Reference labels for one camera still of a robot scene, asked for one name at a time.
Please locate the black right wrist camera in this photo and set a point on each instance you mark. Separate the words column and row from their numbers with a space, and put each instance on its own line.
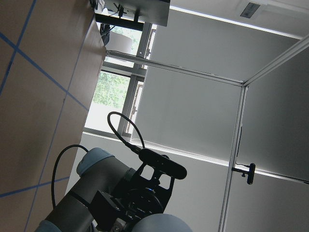
column 152, row 182

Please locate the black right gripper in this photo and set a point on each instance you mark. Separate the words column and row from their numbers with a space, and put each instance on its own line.
column 120, row 212

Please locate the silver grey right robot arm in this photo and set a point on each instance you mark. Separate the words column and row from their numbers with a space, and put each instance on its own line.
column 98, row 171

